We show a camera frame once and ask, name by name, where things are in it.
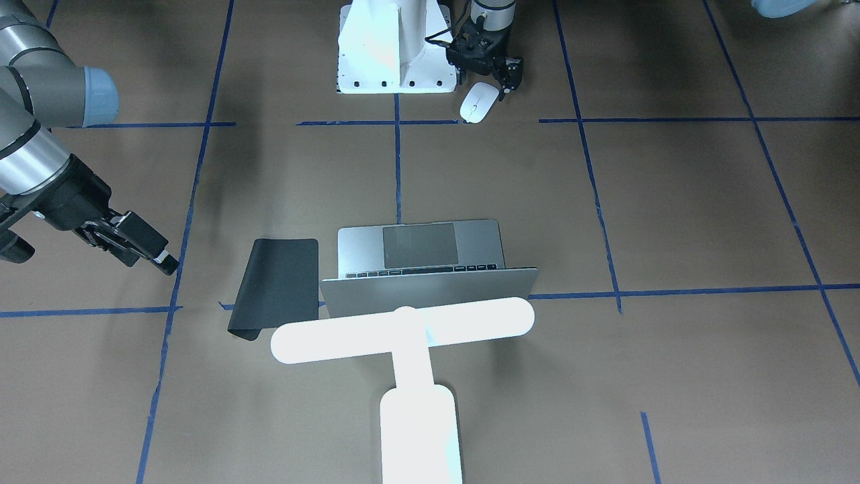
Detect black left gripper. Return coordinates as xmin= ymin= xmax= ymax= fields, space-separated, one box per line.
xmin=446 ymin=26 xmax=524 ymax=102

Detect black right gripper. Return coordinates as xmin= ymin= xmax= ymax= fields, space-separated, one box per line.
xmin=33 ymin=155 xmax=179 ymax=276

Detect white computer mouse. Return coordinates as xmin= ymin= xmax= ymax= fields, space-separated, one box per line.
xmin=460 ymin=82 xmax=499 ymax=124

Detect black mouse pad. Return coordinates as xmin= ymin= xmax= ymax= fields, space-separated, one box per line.
xmin=227 ymin=238 xmax=320 ymax=341

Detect silver laptop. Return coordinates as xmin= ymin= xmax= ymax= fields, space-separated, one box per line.
xmin=319 ymin=218 xmax=540 ymax=318

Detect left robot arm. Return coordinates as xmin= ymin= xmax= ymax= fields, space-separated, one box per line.
xmin=445 ymin=1 xmax=524 ymax=101

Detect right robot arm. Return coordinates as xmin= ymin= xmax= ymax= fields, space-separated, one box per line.
xmin=1 ymin=1 xmax=178 ymax=276

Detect white desk lamp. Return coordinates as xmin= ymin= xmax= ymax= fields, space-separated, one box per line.
xmin=270 ymin=297 xmax=535 ymax=483

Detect black camera cable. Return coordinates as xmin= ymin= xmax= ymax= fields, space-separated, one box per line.
xmin=425 ymin=13 xmax=471 ymax=49

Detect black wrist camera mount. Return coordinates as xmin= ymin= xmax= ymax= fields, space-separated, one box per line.
xmin=1 ymin=197 xmax=35 ymax=264

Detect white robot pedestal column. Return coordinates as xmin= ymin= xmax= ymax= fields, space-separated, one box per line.
xmin=336 ymin=1 xmax=457 ymax=95

